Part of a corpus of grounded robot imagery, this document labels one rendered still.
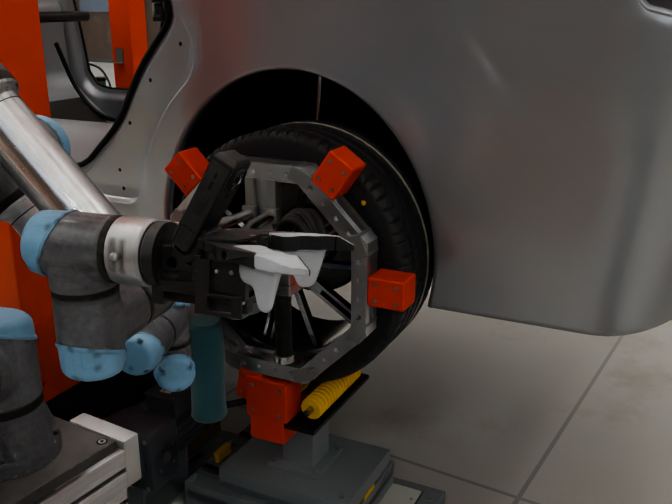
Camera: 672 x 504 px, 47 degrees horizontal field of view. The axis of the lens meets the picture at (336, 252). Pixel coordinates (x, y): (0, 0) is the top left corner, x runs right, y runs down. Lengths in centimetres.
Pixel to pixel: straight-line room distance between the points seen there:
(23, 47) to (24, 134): 87
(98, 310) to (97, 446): 43
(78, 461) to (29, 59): 99
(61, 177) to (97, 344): 24
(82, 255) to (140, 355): 50
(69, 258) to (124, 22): 435
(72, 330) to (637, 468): 223
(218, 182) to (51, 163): 31
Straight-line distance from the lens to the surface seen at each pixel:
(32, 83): 192
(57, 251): 88
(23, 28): 191
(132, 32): 517
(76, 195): 102
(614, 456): 288
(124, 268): 84
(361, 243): 171
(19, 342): 119
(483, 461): 274
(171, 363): 147
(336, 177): 171
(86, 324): 90
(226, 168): 78
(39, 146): 105
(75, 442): 131
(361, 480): 221
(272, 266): 72
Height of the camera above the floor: 148
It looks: 18 degrees down
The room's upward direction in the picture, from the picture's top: straight up
